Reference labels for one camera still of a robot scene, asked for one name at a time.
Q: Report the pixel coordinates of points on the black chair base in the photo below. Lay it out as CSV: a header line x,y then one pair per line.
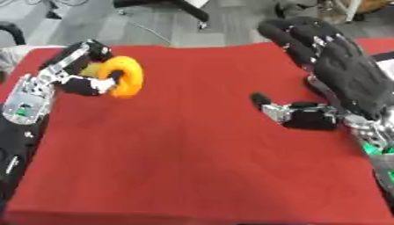
x,y
190,10

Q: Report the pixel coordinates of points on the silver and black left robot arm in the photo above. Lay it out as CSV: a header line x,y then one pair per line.
x,y
20,137

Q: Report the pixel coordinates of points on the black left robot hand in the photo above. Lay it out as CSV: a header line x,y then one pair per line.
x,y
77,86

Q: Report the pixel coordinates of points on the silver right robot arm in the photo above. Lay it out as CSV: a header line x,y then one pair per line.
x,y
377,134

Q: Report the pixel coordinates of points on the black chair armrest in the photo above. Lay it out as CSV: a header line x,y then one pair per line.
x,y
14,30

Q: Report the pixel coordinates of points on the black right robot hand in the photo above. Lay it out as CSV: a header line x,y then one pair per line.
x,y
349,73

